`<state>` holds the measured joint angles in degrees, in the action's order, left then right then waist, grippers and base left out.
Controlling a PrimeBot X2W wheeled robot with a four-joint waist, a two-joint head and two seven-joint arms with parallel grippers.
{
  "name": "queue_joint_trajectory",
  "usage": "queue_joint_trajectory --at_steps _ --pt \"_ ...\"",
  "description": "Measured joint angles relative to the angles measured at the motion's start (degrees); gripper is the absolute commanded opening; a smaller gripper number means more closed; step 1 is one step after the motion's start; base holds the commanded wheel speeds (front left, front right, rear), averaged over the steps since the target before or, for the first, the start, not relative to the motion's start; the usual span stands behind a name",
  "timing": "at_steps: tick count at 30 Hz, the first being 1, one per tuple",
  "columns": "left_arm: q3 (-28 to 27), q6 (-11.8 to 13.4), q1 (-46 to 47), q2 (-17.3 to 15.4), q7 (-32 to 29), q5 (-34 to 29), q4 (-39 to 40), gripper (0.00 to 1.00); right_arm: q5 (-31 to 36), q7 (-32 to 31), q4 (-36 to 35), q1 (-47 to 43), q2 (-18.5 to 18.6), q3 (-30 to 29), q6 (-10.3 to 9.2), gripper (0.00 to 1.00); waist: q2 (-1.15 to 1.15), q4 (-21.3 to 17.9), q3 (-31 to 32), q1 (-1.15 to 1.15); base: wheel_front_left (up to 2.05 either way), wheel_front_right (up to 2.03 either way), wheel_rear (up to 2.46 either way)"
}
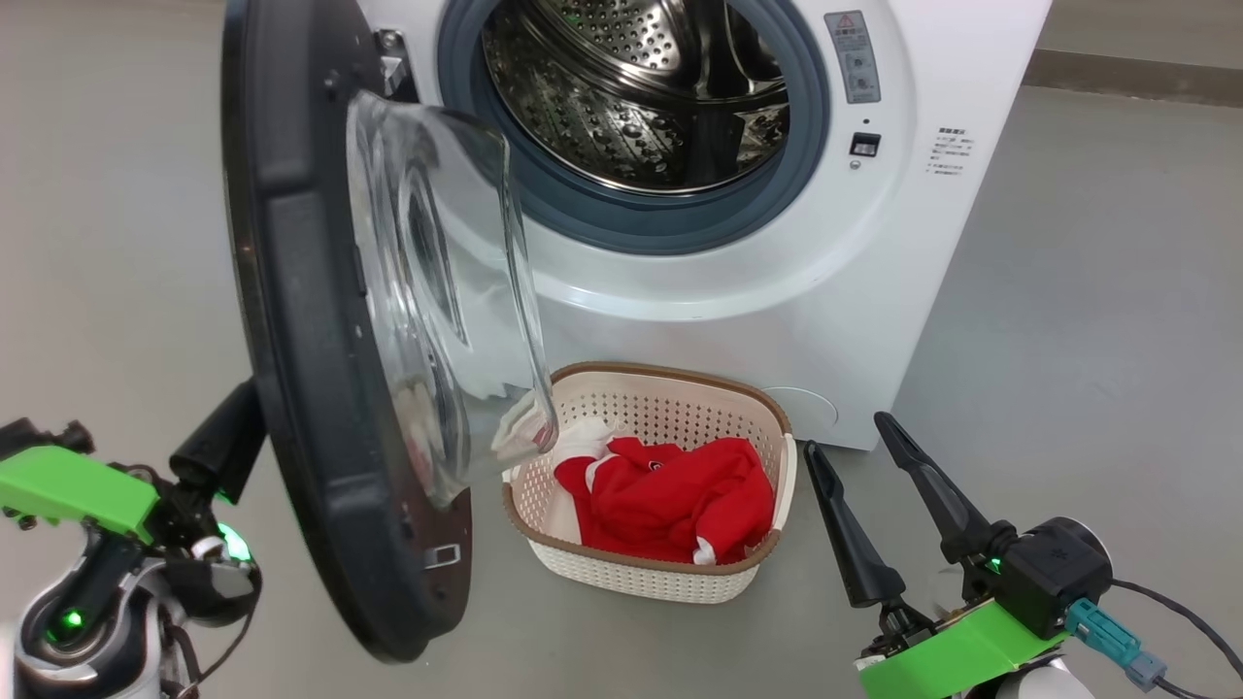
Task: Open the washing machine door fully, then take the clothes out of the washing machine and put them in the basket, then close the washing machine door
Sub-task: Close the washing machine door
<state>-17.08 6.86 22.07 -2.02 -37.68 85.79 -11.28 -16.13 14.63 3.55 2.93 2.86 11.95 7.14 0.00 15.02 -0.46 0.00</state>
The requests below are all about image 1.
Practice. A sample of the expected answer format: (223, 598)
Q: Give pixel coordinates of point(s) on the cream laundry basket brown rim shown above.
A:
(631, 582)

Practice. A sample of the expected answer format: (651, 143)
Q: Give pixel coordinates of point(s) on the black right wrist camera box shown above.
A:
(1044, 582)

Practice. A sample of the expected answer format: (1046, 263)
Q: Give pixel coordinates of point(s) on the red and white garment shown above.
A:
(670, 495)

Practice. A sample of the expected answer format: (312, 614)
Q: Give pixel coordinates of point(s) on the dark grey glass washer door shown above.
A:
(301, 291)

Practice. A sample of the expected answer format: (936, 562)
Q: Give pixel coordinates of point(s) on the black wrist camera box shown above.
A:
(1044, 582)
(29, 437)

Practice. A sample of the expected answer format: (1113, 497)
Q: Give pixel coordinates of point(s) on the grey rubber door gasket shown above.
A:
(806, 146)

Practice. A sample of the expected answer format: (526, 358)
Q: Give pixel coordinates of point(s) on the steel perforated washer drum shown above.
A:
(631, 116)

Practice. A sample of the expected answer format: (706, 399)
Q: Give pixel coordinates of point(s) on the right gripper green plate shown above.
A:
(961, 655)

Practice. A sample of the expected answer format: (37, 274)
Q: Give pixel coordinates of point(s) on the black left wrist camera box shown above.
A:
(29, 437)

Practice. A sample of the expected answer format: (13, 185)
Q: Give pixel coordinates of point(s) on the black door latch socket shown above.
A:
(864, 145)

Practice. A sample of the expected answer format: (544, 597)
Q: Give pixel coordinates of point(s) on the grey warning sticker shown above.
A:
(853, 58)

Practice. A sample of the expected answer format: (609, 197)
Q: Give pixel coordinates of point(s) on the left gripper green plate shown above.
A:
(78, 490)

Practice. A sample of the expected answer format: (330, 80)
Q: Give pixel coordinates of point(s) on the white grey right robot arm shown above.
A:
(1054, 684)

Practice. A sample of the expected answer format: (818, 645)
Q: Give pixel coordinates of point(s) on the white front-load washing machine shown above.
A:
(825, 291)

